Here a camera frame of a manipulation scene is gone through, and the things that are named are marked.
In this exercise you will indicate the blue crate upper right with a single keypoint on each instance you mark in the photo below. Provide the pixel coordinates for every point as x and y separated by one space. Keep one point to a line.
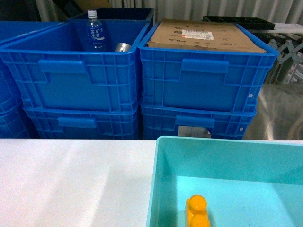
204 80

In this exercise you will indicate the grey folding metal rack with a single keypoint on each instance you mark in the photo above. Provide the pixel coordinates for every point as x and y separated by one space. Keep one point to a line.
288 67

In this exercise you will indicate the blue crate lower left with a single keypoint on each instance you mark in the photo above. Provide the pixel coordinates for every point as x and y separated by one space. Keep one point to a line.
76 124

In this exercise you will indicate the blue crates far left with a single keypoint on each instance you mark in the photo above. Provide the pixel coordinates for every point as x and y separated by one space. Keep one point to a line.
14 122

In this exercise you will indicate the silver metal can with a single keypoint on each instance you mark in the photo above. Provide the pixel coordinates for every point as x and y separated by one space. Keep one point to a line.
122 47

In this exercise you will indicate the yellow toy block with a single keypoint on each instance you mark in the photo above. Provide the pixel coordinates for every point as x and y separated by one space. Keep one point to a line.
196 214

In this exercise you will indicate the brown cardboard box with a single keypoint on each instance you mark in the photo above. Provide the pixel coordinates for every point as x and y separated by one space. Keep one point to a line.
208 36

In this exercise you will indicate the light teal plastic bin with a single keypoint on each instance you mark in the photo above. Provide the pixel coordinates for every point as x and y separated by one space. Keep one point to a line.
245 183

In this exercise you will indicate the blue crate lower right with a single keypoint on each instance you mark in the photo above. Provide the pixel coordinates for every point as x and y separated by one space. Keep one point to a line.
171 121

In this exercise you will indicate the blue crate upper left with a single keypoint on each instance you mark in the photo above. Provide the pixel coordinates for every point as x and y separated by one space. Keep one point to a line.
54 69

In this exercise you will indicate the dark blue crate behind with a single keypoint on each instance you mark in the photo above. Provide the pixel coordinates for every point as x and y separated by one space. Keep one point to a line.
126 14

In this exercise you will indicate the clear water bottle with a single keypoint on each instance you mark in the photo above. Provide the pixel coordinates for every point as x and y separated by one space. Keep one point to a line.
97 40

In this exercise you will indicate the black plastic tray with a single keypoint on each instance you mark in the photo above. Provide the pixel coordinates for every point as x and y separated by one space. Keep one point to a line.
253 23

